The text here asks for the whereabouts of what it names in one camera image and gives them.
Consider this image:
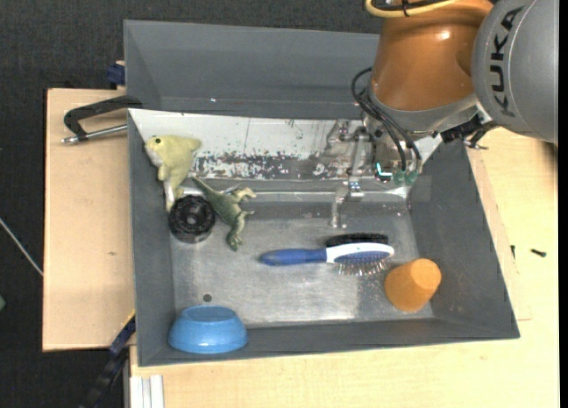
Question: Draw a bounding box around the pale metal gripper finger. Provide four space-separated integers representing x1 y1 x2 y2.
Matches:
329 178 366 229
319 124 356 177

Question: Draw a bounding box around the blue and white hairbrush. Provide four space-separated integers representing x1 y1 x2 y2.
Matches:
259 231 396 277

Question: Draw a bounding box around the grey metal bin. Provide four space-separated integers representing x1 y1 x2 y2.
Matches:
122 19 521 367

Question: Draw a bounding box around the orange plastic cup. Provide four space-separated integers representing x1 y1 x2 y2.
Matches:
383 257 443 313

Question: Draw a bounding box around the green toy dinosaur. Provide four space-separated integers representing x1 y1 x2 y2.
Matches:
191 175 257 252

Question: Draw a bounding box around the black ribbed round wheel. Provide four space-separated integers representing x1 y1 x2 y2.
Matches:
167 194 217 245

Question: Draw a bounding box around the yellow-green plush shark toy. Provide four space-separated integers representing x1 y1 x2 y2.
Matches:
144 134 203 213

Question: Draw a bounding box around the blue plastic bowl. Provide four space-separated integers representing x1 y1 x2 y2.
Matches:
167 305 249 355

